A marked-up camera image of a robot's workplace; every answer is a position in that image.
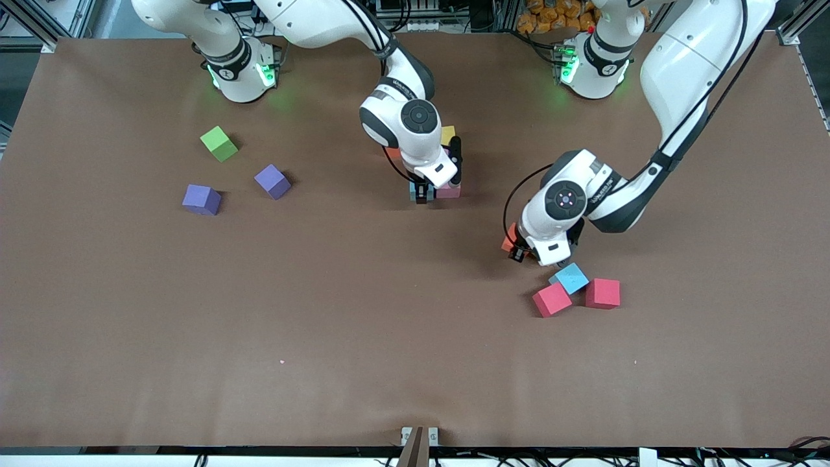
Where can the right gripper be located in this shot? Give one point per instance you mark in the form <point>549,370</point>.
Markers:
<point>423,192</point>

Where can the green foam cube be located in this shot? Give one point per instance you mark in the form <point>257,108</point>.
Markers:
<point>219,143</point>

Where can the white power strip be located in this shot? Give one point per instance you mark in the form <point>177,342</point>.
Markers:
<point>423,26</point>

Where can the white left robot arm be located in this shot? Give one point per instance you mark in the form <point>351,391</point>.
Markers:
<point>700,58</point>

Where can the yellow foam cube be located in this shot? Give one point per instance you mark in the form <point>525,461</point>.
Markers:
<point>447,135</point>

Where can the orange foam cube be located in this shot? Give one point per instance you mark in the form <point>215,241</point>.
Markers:
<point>508,237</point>
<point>391,154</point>

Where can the aluminium table edge rail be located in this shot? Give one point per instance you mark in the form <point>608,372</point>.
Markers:
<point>814,84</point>

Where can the metal bracket with brown post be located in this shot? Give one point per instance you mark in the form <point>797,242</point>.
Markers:
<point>419,444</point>

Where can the pink foam cube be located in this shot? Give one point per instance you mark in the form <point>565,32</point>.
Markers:
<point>449,192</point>

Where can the red foam cube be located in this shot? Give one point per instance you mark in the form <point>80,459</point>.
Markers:
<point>552,299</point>
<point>603,293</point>

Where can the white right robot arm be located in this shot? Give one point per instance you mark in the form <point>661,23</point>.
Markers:
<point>311,23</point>

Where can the pile of orange packets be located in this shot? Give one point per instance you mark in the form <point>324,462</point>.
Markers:
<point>551,16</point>

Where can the aluminium frame profile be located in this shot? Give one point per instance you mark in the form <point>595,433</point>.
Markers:
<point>801,23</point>
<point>39,26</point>

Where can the light blue foam cube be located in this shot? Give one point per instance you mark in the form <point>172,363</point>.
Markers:
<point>570,278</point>

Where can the purple foam cube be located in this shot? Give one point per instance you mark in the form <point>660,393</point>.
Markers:
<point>272,181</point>
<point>201,200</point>

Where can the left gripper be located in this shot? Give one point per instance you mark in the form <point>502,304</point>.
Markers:
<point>518,253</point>

